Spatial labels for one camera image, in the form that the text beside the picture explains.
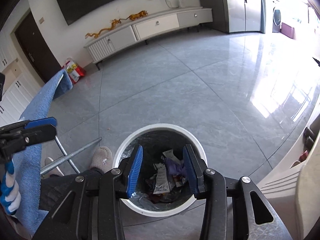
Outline metal table legs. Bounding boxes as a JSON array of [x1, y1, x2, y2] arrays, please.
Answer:
[[40, 137, 103, 175]]

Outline washing machine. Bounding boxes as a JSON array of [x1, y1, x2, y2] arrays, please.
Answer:
[[272, 0, 283, 33]]

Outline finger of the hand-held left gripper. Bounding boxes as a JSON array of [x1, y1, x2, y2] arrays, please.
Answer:
[[14, 125, 57, 153], [24, 117, 57, 130]]

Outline white wall cabinets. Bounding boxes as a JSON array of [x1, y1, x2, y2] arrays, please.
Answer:
[[0, 37, 18, 72]]

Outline gold dragon figurine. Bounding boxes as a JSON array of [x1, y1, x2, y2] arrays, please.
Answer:
[[85, 19, 125, 39]]

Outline dark brown door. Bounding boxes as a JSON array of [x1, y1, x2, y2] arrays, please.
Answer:
[[14, 12, 62, 83]]

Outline white television cabinet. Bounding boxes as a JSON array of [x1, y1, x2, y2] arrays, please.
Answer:
[[84, 7, 213, 70]]

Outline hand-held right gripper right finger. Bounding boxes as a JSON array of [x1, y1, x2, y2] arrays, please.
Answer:
[[182, 144, 293, 240]]

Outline white floor cabinets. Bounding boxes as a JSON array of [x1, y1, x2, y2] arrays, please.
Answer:
[[0, 72, 42, 128]]

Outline blue towel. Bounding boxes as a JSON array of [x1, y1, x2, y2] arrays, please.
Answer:
[[19, 69, 73, 235]]

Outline grey fuzzy slipper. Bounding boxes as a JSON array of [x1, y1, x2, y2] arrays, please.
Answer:
[[90, 146, 113, 173]]

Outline grey refrigerator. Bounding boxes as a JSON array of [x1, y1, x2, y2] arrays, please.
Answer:
[[195, 0, 265, 33]]

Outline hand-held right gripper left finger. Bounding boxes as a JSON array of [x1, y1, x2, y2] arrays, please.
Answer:
[[32, 144, 143, 240]]

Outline red and white shopping bag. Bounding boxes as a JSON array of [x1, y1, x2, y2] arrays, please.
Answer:
[[62, 58, 87, 84]]

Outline person's dark trouser leg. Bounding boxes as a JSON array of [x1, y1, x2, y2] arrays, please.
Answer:
[[40, 169, 105, 215]]

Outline white ribbed furniture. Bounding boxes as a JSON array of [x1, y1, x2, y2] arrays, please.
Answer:
[[257, 155, 320, 240]]

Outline white trash bin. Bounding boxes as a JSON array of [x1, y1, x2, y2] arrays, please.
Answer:
[[112, 123, 208, 217]]

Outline white printed paper wrapper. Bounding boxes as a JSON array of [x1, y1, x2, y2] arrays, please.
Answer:
[[152, 162, 175, 194]]

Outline black wall television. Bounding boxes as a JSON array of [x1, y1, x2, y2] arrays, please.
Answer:
[[52, 0, 175, 25]]

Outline purple box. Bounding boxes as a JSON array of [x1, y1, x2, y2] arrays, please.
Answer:
[[281, 22, 295, 38]]

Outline gold tiger figurine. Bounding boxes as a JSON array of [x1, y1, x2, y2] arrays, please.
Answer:
[[129, 10, 148, 21]]

